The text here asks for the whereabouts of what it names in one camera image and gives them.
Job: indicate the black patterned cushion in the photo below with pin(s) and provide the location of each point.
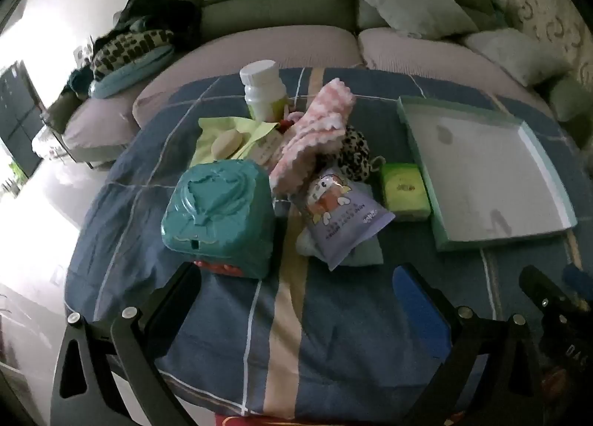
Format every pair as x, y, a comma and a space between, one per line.
125, 48

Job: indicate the purple baby wipes packet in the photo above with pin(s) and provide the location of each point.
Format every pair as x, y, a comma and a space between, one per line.
338, 217

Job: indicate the white plastic bottle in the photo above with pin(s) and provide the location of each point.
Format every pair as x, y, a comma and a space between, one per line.
264, 92

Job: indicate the green pillow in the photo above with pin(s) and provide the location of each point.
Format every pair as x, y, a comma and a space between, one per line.
572, 97

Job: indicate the teal wet wipes box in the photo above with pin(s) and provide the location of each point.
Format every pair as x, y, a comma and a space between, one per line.
217, 208

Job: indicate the green small box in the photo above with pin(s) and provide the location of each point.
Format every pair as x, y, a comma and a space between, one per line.
403, 185

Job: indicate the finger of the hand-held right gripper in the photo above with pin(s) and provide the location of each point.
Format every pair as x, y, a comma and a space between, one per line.
537, 285
574, 275

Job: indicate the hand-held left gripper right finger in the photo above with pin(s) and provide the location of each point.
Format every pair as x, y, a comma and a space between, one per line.
417, 310

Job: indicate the light grey pillow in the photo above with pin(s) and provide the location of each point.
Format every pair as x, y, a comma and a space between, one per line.
412, 0

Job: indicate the blue plaid blanket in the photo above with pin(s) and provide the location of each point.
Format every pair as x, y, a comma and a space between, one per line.
324, 338

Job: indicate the grey green sofa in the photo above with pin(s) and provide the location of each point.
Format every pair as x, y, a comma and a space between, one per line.
278, 4

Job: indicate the light green cloth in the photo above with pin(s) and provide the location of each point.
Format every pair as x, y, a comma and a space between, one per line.
208, 139

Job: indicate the yellow sponge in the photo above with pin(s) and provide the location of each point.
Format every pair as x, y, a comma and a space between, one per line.
227, 143

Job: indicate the teal cushion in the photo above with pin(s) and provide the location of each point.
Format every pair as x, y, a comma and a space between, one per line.
120, 81

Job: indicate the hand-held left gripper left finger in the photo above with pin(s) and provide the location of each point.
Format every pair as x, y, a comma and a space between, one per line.
176, 296

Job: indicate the light green tray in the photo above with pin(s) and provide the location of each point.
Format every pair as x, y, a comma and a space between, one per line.
486, 176

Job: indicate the dark cabinet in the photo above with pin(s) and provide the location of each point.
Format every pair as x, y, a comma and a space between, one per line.
18, 115

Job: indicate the dark clothes pile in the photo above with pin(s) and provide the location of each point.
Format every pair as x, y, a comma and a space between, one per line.
157, 9

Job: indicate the pink white striped cloth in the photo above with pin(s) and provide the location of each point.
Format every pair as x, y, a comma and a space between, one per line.
315, 129

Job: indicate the leopard print scrunchie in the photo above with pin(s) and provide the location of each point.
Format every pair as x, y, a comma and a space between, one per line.
354, 153

